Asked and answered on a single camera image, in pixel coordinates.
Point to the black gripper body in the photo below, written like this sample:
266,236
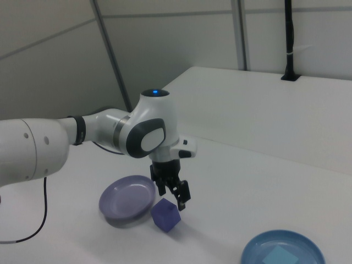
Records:
166,169

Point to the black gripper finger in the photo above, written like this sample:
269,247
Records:
160,188
183,193

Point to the purple cube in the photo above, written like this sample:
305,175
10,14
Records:
165,217

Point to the light blue cube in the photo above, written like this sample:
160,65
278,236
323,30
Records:
280,255

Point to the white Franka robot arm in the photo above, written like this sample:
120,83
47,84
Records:
27,148

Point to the purple plate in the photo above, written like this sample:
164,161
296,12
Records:
125,198

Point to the blue plate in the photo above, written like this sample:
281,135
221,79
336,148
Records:
255,247

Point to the black pole with base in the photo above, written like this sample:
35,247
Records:
288,33

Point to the slanted grey partition post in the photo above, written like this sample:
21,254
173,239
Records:
112,55

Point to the upright grey partition post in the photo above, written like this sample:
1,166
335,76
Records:
243,33

